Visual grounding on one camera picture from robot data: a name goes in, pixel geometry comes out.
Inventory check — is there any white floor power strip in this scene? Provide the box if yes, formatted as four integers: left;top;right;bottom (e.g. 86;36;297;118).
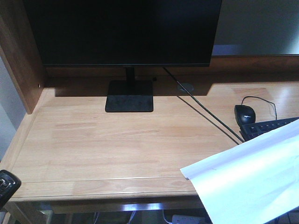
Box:
172;215;205;224

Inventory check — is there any black monitor cable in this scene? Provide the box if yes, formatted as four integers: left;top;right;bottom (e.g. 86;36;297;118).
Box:
162;66;245;142

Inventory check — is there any black keyboard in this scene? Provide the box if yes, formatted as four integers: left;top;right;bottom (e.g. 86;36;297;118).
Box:
240;117;299;141

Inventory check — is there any black computer mouse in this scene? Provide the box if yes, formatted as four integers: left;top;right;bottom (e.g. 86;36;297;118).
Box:
234;105;256;126

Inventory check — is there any white paper sheet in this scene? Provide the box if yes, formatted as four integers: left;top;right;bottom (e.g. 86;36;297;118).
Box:
181;121;299;224

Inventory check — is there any black stapler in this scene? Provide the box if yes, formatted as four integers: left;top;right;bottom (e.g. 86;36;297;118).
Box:
0;169;21;209

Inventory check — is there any black computer monitor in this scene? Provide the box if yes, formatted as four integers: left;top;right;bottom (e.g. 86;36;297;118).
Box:
23;0;222;112

